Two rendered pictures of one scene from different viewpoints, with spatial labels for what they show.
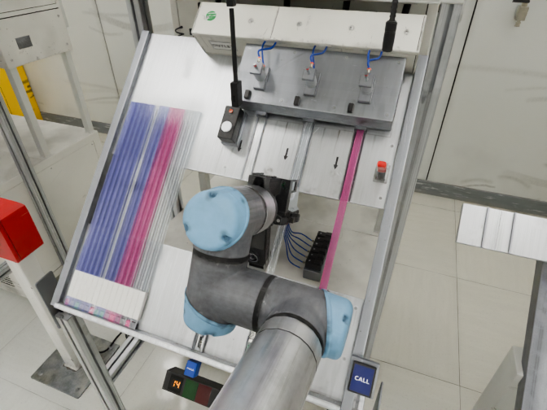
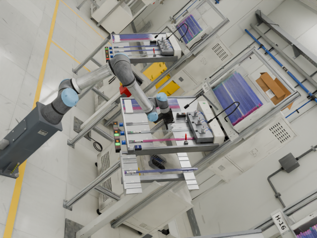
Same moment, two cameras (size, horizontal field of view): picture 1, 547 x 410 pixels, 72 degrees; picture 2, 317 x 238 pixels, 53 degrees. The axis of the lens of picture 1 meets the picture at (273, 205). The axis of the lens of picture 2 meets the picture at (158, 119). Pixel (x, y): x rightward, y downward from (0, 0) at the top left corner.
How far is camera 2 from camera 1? 199 cm
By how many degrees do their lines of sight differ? 35
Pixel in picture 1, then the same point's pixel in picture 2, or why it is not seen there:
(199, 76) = (190, 108)
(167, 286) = (136, 115)
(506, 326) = not seen: outside the picture
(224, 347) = (129, 128)
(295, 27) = (209, 116)
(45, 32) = (187, 83)
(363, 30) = (215, 127)
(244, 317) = not seen: hidden behind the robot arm
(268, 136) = (182, 123)
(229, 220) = (162, 96)
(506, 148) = not seen: outside the picture
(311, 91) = (196, 123)
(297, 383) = (147, 102)
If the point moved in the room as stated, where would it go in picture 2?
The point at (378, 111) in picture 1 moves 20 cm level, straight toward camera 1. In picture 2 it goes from (198, 135) to (183, 123)
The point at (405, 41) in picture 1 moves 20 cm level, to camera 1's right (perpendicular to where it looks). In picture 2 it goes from (216, 134) to (229, 155)
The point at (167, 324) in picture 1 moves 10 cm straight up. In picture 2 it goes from (128, 118) to (136, 110)
